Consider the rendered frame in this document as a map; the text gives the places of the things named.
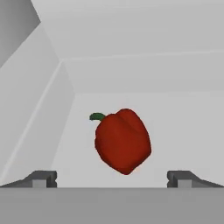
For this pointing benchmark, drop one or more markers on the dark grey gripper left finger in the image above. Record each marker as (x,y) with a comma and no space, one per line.
(40,177)

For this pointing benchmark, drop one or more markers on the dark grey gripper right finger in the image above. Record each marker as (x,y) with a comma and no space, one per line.
(182,177)

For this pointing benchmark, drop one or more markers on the red bell pepper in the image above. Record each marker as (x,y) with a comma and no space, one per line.
(124,143)

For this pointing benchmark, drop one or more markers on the white fridge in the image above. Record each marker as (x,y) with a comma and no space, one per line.
(131,58)

